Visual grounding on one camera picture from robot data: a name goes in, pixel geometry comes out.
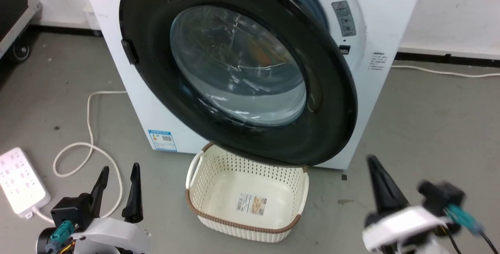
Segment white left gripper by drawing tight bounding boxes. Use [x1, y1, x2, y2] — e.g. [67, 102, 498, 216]
[72, 163, 151, 254]

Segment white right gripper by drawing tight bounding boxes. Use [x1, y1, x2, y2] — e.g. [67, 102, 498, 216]
[361, 155, 450, 254]

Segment white washing machine body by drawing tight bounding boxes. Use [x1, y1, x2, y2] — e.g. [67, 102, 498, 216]
[78, 0, 428, 170]

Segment black round washing machine door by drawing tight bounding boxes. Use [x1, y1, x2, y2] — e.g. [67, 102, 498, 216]
[119, 0, 358, 167]

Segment blue energy label sticker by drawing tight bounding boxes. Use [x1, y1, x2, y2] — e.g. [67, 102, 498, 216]
[148, 129, 177, 152]

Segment white power strip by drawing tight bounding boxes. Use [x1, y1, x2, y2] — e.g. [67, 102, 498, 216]
[0, 147, 52, 219]

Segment cream perforated laundry basket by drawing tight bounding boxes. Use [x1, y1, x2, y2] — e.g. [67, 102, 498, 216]
[185, 143, 310, 243]

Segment paper label with photo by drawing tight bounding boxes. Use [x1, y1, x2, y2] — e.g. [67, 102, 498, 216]
[236, 192, 268, 216]

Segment grey warning sticker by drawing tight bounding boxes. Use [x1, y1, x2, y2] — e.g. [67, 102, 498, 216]
[332, 0, 357, 38]

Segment black flight case on casters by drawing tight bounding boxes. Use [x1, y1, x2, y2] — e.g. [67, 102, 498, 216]
[0, 0, 43, 64]

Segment white looped power cable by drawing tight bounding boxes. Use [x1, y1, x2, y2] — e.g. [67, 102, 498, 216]
[25, 91, 128, 224]

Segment teal plug left gripper cable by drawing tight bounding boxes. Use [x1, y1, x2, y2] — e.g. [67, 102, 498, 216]
[45, 220, 81, 254]

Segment teal plug gripper cable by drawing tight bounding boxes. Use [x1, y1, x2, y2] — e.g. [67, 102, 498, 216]
[445, 203, 500, 254]
[45, 220, 81, 254]

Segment teal plug right gripper cable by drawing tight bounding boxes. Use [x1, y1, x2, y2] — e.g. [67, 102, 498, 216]
[445, 203, 500, 254]

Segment thin white floor cable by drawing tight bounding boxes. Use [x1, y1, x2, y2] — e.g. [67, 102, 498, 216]
[391, 65, 500, 78]

